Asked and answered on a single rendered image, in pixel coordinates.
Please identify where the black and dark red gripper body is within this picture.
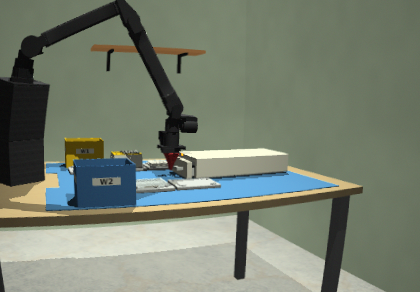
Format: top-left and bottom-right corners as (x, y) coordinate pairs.
(157, 132), (186, 153)

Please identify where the white multi-well plate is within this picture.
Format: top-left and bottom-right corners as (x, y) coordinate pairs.
(147, 160), (167, 167)
(136, 178), (169, 189)

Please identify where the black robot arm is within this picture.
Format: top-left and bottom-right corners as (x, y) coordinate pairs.
(11, 0), (198, 145)

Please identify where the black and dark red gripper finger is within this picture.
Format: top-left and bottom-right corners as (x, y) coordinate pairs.
(171, 153), (179, 170)
(164, 153), (173, 170)

